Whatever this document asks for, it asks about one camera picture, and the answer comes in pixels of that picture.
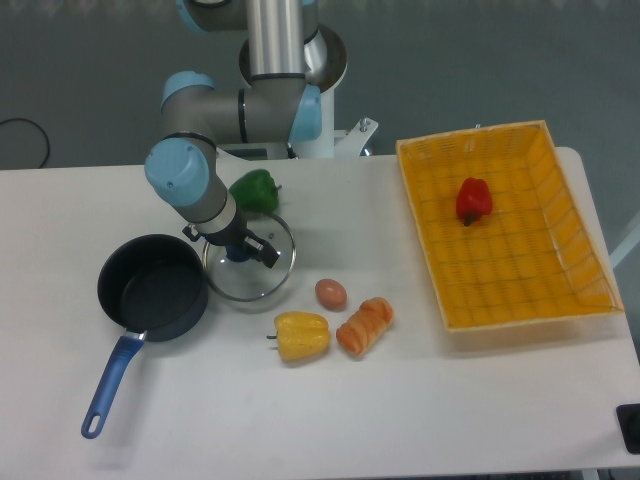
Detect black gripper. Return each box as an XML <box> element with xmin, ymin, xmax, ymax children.
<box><xmin>182</xmin><ymin>214</ymin><xmax>279</xmax><ymax>268</ymax></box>

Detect glass lid blue knob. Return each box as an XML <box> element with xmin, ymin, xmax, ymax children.
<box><xmin>201</xmin><ymin>213</ymin><xmax>297</xmax><ymax>303</ymax></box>

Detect dark saucepan blue handle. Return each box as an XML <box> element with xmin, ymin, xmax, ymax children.
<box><xmin>81</xmin><ymin>234</ymin><xmax>209</xmax><ymax>439</ymax></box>

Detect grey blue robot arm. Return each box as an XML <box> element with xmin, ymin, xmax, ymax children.
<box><xmin>144</xmin><ymin>1</ymin><xmax>323</xmax><ymax>268</ymax></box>

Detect green bell pepper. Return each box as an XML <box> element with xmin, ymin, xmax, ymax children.
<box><xmin>229</xmin><ymin>169</ymin><xmax>279</xmax><ymax>213</ymax></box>

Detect brown egg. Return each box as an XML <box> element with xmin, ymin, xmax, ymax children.
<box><xmin>315</xmin><ymin>278</ymin><xmax>348</xmax><ymax>310</ymax></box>

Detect yellow bell pepper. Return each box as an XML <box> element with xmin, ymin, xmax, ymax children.
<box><xmin>267</xmin><ymin>311</ymin><xmax>331</xmax><ymax>362</ymax></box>

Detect orange croissant bread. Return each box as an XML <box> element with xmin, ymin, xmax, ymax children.
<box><xmin>335</xmin><ymin>297</ymin><xmax>395</xmax><ymax>357</ymax></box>

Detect red bell pepper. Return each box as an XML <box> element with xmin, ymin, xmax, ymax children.
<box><xmin>456</xmin><ymin>177</ymin><xmax>493</xmax><ymax>226</ymax></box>

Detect yellow wicker basket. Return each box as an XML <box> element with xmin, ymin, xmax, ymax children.
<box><xmin>396</xmin><ymin>120</ymin><xmax>624</xmax><ymax>332</ymax></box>

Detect black device at edge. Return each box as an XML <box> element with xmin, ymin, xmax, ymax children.
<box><xmin>616</xmin><ymin>403</ymin><xmax>640</xmax><ymax>455</ymax></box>

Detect black floor cable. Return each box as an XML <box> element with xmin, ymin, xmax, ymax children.
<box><xmin>0</xmin><ymin>117</ymin><xmax>51</xmax><ymax>170</ymax></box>

